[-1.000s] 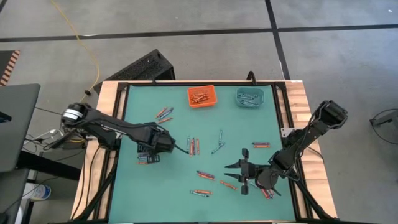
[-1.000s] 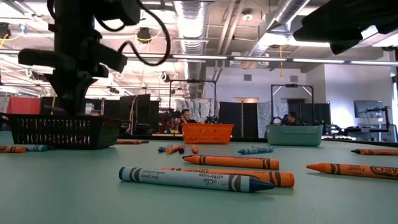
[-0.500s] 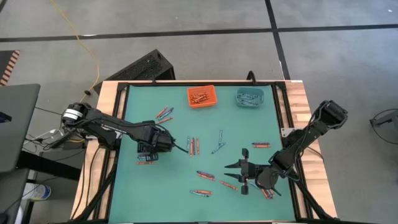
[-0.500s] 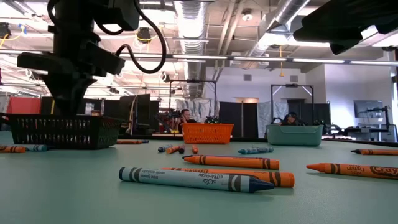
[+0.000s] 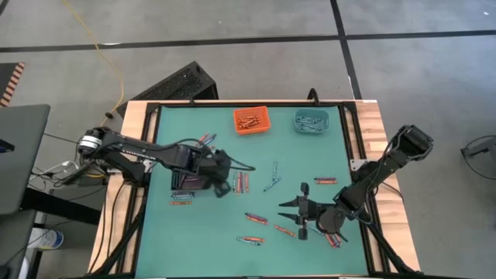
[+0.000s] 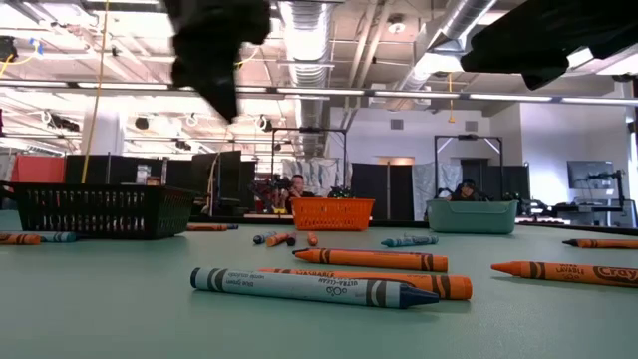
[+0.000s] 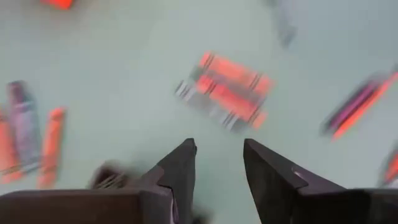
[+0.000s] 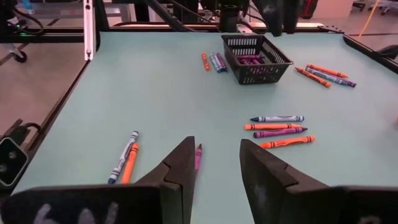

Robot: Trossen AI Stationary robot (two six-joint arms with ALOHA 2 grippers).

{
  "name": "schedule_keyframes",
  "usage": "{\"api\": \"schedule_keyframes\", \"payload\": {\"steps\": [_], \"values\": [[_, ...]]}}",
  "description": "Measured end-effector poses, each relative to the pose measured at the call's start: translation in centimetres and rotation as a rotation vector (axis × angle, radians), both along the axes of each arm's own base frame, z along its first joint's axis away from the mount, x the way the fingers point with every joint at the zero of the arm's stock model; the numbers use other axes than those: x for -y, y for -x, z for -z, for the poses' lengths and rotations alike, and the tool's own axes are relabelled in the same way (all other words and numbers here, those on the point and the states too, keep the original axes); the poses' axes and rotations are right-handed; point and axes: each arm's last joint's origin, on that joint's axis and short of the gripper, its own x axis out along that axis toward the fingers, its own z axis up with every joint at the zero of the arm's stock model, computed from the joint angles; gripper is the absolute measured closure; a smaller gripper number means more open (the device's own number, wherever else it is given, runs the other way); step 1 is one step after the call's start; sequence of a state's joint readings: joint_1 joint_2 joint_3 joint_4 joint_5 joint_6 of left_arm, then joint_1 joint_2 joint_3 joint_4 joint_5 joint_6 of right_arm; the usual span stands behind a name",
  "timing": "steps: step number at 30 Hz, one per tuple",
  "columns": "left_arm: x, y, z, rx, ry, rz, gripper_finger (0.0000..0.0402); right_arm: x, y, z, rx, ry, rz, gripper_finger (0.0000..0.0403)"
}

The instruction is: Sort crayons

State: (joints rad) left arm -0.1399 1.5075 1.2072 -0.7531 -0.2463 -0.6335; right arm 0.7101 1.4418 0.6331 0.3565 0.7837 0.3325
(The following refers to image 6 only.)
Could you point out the teal table mat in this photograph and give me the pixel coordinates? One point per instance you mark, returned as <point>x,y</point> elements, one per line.
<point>149,324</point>

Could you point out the red partition panel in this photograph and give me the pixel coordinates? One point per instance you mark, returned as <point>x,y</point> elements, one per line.
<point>37,169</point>

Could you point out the black mesh basket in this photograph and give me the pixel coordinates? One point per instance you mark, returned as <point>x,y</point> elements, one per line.
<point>99,188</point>

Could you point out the teal plastic bin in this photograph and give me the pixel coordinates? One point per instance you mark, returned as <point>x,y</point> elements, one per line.
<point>471,219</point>

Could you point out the white ceiling dome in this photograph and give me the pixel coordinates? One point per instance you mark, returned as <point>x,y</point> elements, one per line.
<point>397,25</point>

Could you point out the white pillar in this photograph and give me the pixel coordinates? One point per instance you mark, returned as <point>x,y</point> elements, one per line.
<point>102,134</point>

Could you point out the black partition panels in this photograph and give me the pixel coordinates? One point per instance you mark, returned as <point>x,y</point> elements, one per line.
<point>229,174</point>

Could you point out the corrugated silver duct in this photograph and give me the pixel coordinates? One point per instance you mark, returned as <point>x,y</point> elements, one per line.
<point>309,50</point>

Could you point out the long ceiling light strip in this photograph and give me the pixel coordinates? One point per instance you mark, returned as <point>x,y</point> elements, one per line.
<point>324,92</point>

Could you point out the neighbouring work table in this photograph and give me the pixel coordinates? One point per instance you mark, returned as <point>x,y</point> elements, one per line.
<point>588,214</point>

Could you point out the black wall monitor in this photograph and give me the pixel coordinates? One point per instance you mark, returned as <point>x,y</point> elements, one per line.
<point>590,174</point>

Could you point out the crumpled white sheet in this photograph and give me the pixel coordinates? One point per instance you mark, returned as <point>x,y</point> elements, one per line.
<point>324,172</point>

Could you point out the black curtain panel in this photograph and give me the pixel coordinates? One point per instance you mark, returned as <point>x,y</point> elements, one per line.
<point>379,189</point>

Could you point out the person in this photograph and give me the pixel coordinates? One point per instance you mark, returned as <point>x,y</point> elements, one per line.
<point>466,192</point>
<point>296,187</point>

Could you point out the orange mesh basket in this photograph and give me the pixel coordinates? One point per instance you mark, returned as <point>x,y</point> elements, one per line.
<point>334,201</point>

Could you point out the black frame stand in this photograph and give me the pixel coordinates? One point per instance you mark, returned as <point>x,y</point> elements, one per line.
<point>468,136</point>
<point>309,130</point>

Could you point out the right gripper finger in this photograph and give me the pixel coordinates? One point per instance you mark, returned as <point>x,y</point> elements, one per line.
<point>548,30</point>
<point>558,62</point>

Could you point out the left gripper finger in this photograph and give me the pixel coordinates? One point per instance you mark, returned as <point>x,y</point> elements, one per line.
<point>213,95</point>
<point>230,100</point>

